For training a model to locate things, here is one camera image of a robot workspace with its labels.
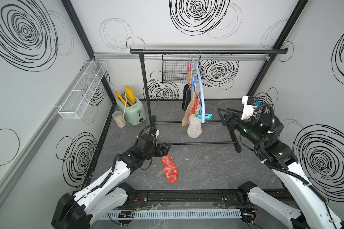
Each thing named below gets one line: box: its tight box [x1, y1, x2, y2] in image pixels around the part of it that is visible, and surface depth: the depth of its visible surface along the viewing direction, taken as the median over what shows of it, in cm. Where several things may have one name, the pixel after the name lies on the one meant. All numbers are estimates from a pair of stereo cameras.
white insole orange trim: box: [187, 114, 202, 139], surface depth 76 cm
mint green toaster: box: [115, 92, 148, 126], surface depth 98 cm
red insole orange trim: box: [161, 153, 178, 184], surface depth 85 cm
